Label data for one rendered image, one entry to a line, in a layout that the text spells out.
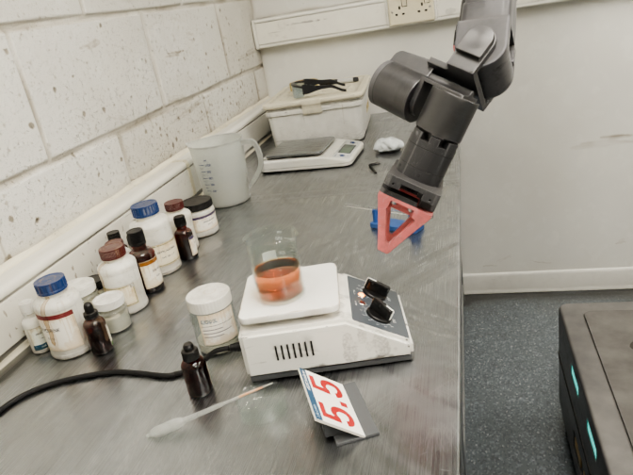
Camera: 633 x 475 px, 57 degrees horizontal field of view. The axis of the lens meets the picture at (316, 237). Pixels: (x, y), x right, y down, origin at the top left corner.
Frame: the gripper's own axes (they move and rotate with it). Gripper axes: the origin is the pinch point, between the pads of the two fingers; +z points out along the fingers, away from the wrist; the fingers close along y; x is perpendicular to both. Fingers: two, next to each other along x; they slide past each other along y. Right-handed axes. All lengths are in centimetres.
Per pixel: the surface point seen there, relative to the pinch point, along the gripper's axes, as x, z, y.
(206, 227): -34, 25, -36
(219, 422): -8.5, 21.2, 18.3
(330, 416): 1.9, 12.2, 20.7
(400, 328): 5.8, 7.2, 6.0
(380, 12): -31, -27, -133
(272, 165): -35, 19, -77
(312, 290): -5.8, 7.6, 6.2
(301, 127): -36, 12, -101
